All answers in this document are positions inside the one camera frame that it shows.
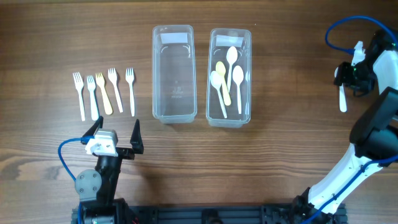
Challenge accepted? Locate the blue left cable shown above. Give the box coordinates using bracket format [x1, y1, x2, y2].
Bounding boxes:
[57, 135, 95, 224]

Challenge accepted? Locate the blue right cable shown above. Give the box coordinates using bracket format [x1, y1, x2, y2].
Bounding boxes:
[306, 15, 398, 224]

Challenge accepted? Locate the blue cable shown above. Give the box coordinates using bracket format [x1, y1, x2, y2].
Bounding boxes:
[306, 15, 398, 224]
[57, 135, 95, 224]

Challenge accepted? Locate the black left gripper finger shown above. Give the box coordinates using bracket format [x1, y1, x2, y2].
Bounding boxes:
[81, 116, 103, 144]
[130, 119, 144, 154]

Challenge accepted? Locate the white plastic fork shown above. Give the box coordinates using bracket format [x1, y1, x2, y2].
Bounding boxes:
[86, 75, 99, 121]
[108, 68, 124, 113]
[73, 72, 85, 121]
[126, 67, 135, 117]

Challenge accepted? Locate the clear plastic container left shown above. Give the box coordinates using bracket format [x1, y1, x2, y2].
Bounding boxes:
[152, 25, 197, 124]

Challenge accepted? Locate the yellow plastic spoon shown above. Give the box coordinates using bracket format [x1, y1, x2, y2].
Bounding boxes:
[216, 61, 231, 106]

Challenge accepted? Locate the yellow plastic fork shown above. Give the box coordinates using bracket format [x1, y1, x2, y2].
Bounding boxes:
[95, 73, 113, 115]

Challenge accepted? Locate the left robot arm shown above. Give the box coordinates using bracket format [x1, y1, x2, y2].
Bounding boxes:
[71, 116, 144, 224]

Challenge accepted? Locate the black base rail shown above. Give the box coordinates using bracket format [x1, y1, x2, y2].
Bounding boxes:
[71, 202, 348, 224]

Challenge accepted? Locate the white plastic spoon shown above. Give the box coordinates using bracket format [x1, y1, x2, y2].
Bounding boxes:
[338, 85, 347, 113]
[226, 46, 238, 91]
[232, 65, 244, 114]
[210, 71, 227, 118]

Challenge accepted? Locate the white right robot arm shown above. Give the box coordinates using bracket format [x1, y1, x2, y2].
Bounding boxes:
[302, 29, 397, 223]

